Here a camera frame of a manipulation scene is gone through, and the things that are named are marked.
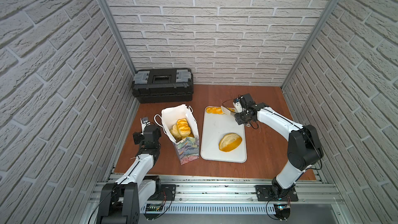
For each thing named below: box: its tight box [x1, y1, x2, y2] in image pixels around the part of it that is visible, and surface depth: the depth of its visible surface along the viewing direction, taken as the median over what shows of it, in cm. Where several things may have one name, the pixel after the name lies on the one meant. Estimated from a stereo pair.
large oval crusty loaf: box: [218, 132, 243, 153], surface depth 88 cm
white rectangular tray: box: [200, 106, 248, 164], surface depth 93 cm
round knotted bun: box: [169, 123, 183, 141], surface depth 85 cm
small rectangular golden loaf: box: [176, 118, 191, 137], surface depth 82 cm
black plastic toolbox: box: [131, 67, 194, 104], surface depth 102 cm
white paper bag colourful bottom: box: [153, 103, 200, 165], surface depth 78 cm
